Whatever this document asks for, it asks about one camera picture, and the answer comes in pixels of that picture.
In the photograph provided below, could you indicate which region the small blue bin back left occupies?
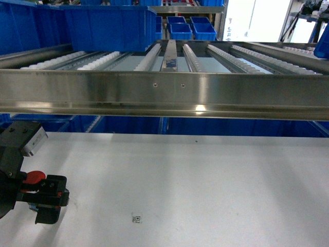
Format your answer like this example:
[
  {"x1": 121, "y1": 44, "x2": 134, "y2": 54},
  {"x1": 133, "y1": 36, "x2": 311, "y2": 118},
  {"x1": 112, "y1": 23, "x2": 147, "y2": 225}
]
[{"x1": 169, "y1": 23, "x2": 192, "y2": 40}]

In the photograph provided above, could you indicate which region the QR code sticker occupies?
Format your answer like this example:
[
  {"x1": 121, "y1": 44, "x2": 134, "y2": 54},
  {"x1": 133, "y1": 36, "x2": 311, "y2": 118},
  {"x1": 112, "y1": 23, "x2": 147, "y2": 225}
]
[{"x1": 132, "y1": 212, "x2": 142, "y2": 224}]

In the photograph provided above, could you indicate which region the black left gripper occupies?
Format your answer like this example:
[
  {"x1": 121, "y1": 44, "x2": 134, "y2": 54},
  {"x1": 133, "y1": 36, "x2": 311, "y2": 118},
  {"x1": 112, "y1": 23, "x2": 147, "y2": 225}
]
[{"x1": 1, "y1": 121, "x2": 69, "y2": 224}]

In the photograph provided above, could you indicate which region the large blue bin on shelf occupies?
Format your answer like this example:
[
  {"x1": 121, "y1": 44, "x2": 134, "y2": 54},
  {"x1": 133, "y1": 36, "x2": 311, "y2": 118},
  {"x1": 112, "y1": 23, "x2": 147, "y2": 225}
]
[{"x1": 60, "y1": 5, "x2": 156, "y2": 52}]

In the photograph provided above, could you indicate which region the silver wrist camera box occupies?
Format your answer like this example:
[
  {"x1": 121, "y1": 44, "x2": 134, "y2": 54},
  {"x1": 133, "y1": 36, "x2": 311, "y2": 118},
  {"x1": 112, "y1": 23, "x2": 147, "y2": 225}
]
[{"x1": 21, "y1": 128, "x2": 48, "y2": 157}]

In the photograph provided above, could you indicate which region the small blue bin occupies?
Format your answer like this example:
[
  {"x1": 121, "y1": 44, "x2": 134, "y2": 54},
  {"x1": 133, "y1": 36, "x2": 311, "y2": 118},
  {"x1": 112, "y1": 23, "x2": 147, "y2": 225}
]
[
  {"x1": 169, "y1": 23, "x2": 192, "y2": 40},
  {"x1": 193, "y1": 23, "x2": 217, "y2": 41}
]

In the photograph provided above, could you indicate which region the small blue bin back right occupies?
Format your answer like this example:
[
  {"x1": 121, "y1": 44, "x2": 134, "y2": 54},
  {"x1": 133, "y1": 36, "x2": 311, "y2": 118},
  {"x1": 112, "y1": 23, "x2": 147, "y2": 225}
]
[{"x1": 193, "y1": 23, "x2": 217, "y2": 41}]

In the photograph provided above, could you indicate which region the red mushroom push button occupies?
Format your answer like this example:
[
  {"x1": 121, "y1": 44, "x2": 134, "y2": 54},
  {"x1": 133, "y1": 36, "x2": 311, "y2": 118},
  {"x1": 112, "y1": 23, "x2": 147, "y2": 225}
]
[{"x1": 20, "y1": 170, "x2": 70, "y2": 210}]

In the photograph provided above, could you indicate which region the stainless steel roller shelf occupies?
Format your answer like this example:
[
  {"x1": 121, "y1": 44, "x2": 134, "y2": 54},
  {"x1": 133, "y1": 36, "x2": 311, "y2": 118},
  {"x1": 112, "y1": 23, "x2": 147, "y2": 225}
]
[{"x1": 1, "y1": 40, "x2": 328, "y2": 120}]

